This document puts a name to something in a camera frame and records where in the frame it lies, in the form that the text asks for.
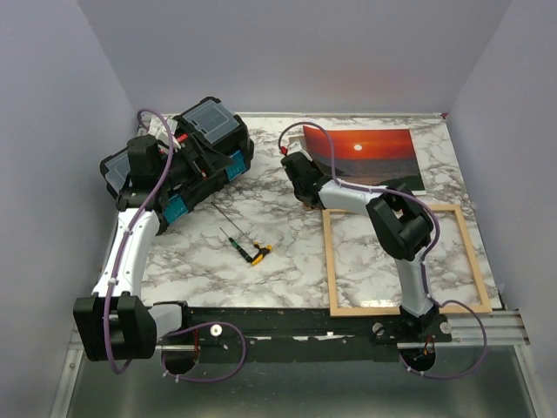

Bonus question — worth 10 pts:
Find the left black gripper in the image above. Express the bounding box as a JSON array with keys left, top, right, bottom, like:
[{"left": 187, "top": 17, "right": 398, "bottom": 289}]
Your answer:
[{"left": 157, "top": 133, "right": 233, "bottom": 190}]

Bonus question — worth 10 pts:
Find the wooden picture frame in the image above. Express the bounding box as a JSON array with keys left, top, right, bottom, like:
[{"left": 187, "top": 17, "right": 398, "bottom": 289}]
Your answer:
[{"left": 322, "top": 204, "right": 493, "bottom": 317}]

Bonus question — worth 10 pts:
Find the sunset photo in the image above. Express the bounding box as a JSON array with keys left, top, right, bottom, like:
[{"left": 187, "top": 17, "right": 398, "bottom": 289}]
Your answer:
[{"left": 278, "top": 122, "right": 426, "bottom": 196}]

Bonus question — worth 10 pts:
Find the green black screwdriver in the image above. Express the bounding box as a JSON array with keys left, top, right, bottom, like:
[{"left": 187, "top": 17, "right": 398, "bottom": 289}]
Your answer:
[{"left": 220, "top": 227, "right": 253, "bottom": 263}]

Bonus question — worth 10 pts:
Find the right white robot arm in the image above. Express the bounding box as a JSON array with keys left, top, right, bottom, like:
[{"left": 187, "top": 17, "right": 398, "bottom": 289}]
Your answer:
[{"left": 281, "top": 152, "right": 439, "bottom": 341}]

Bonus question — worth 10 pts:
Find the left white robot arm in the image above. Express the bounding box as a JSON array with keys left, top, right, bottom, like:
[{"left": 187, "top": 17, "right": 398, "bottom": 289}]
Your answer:
[{"left": 73, "top": 134, "right": 232, "bottom": 374}]

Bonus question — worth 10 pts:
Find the black plastic toolbox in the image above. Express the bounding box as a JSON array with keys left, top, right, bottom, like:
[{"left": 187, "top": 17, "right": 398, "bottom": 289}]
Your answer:
[{"left": 99, "top": 97, "right": 254, "bottom": 233}]

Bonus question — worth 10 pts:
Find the yellow black hex key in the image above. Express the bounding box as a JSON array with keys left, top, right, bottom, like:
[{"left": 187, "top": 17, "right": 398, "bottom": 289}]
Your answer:
[{"left": 211, "top": 202, "right": 272, "bottom": 266}]

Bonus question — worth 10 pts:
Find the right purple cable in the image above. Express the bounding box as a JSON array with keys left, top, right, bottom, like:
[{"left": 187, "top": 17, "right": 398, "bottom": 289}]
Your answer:
[{"left": 278, "top": 121, "right": 489, "bottom": 380}]

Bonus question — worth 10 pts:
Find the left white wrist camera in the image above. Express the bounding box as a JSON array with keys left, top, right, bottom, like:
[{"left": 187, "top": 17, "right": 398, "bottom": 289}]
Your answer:
[{"left": 138, "top": 115, "right": 181, "bottom": 150}]

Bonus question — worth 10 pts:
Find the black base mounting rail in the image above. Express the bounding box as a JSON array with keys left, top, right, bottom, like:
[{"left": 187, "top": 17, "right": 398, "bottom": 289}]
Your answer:
[{"left": 157, "top": 307, "right": 452, "bottom": 368}]

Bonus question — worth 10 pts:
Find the aluminium extrusion rail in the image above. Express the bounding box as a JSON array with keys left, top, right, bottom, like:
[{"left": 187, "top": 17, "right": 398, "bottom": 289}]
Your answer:
[{"left": 440, "top": 311, "right": 530, "bottom": 347}]

